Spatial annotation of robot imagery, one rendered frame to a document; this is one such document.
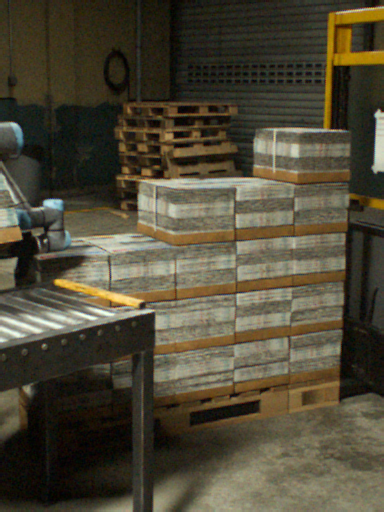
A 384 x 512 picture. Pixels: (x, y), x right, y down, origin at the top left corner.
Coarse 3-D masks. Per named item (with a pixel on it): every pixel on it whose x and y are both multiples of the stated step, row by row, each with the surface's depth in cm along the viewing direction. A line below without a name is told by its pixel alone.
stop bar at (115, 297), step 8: (56, 280) 284; (64, 280) 283; (72, 288) 278; (80, 288) 275; (88, 288) 273; (96, 288) 273; (96, 296) 269; (104, 296) 267; (112, 296) 264; (120, 296) 263; (128, 304) 259; (136, 304) 256; (144, 304) 257
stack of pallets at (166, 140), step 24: (120, 120) 1001; (144, 120) 975; (168, 120) 956; (192, 120) 995; (120, 144) 1003; (144, 144) 977; (168, 144) 957; (192, 144) 997; (144, 168) 990; (168, 168) 965; (120, 192) 1012
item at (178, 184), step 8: (152, 184) 357; (160, 184) 354; (168, 184) 354; (176, 184) 355; (184, 184) 355; (192, 184) 356; (200, 184) 356; (208, 184) 356; (216, 184) 357; (224, 184) 357
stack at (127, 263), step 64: (64, 256) 321; (128, 256) 333; (192, 256) 347; (256, 256) 361; (192, 320) 351; (256, 320) 366; (64, 384) 331; (128, 384) 344; (192, 384) 358; (64, 448) 335
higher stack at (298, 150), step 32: (288, 128) 398; (256, 160) 393; (288, 160) 369; (320, 160) 367; (320, 192) 370; (320, 256) 377; (320, 288) 380; (320, 320) 383; (320, 352) 387; (288, 384) 383; (320, 384) 390
